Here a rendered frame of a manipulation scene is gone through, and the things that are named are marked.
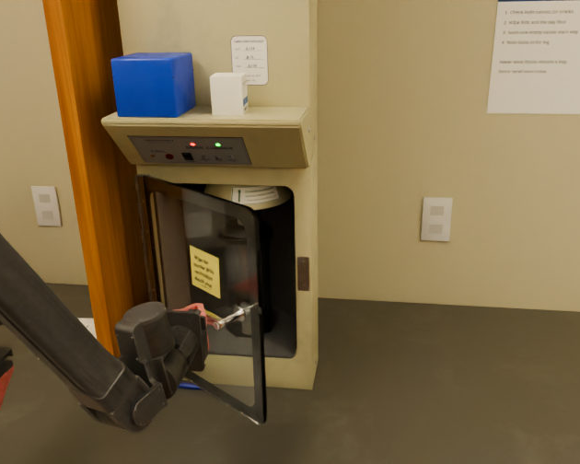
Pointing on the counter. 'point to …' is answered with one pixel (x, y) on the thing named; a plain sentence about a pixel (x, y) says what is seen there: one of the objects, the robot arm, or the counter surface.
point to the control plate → (159, 147)
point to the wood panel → (98, 158)
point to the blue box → (154, 84)
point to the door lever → (225, 319)
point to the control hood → (289, 116)
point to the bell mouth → (250, 194)
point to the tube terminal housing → (281, 28)
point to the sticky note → (205, 272)
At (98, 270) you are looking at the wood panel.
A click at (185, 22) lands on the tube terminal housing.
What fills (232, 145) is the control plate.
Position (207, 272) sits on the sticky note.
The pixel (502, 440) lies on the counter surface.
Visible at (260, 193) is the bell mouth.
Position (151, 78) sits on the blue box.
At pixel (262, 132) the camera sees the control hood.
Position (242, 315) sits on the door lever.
